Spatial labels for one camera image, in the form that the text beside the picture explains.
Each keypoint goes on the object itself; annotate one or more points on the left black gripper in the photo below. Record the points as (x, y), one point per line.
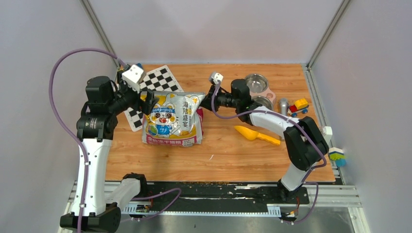
(145, 107)

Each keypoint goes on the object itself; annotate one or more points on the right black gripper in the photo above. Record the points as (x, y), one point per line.
(207, 102)

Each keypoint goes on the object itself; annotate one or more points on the pet food bag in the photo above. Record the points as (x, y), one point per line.
(175, 120)

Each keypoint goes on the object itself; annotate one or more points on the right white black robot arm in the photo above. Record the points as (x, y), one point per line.
(305, 144)

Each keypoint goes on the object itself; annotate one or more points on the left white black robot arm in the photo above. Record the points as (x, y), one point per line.
(92, 210)

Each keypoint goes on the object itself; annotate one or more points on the pink double pet bowl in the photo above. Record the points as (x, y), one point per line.
(260, 91)

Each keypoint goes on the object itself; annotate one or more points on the checkerboard calibration board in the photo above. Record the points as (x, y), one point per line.
(159, 79)

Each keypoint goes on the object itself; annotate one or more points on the yellow plastic scoop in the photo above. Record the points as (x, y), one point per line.
(253, 135)

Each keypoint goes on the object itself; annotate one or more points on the silver metal cylinder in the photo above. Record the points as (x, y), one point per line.
(283, 106)

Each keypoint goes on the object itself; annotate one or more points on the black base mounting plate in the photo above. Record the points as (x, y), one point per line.
(216, 197)

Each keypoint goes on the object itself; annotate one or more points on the toy block car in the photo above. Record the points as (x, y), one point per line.
(299, 106)

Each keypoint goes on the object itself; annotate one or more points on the white wedge holder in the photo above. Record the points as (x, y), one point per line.
(327, 134)

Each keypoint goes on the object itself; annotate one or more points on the stacked coloured toy blocks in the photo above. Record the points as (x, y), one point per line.
(337, 155)

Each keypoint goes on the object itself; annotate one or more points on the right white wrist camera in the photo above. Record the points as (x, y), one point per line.
(215, 78)

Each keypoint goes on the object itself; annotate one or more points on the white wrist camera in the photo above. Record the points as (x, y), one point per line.
(133, 76)
(215, 78)

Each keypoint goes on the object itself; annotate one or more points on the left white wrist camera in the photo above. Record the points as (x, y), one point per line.
(133, 76)

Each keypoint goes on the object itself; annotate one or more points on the aluminium rail frame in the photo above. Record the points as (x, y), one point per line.
(322, 195)

